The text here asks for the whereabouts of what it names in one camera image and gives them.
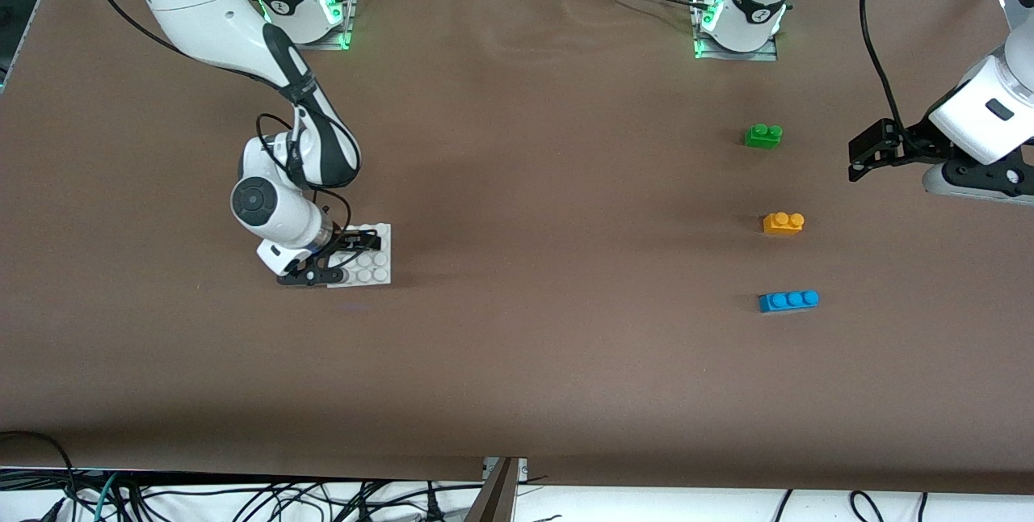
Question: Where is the white studded base plate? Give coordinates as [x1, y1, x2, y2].
[327, 223, 393, 288]

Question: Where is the blue three-stud block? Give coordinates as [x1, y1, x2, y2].
[758, 289, 820, 314]

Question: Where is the brown table cover sheet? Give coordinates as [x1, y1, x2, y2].
[0, 0, 1034, 499]

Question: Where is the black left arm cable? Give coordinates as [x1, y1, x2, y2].
[859, 0, 918, 151]

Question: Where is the small metal bracket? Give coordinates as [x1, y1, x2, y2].
[482, 457, 528, 481]

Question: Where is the brown table leg post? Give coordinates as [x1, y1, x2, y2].
[463, 457, 518, 522]

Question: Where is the teal cable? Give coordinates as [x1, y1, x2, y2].
[95, 474, 118, 522]

